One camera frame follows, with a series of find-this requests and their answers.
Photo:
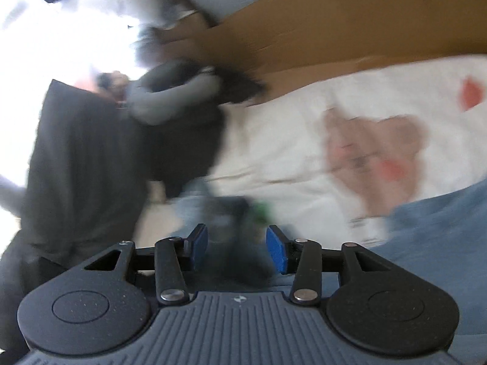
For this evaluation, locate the black garment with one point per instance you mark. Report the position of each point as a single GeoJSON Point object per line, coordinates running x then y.
{"type": "Point", "coordinates": [239, 83]}

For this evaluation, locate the brown cardboard sheet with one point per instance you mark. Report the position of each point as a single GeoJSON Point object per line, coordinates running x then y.
{"type": "Point", "coordinates": [342, 26]}

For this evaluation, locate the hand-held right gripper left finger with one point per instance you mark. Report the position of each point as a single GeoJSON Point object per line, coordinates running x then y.
{"type": "Point", "coordinates": [199, 245]}

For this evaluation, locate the grey neck pillow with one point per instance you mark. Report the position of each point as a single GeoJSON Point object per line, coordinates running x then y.
{"type": "Point", "coordinates": [152, 110]}

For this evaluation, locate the person in grey sleeves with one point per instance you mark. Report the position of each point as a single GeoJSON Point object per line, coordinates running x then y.
{"type": "Point", "coordinates": [95, 159]}

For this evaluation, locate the small plush toy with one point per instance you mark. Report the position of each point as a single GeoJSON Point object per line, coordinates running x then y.
{"type": "Point", "coordinates": [114, 83]}

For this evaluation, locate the white printed blanket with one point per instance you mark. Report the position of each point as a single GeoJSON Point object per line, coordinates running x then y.
{"type": "Point", "coordinates": [289, 152]}

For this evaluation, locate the light blue jeans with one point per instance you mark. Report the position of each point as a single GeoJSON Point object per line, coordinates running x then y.
{"type": "Point", "coordinates": [437, 235]}

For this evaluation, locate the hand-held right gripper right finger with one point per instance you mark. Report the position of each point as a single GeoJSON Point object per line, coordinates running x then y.
{"type": "Point", "coordinates": [277, 251]}

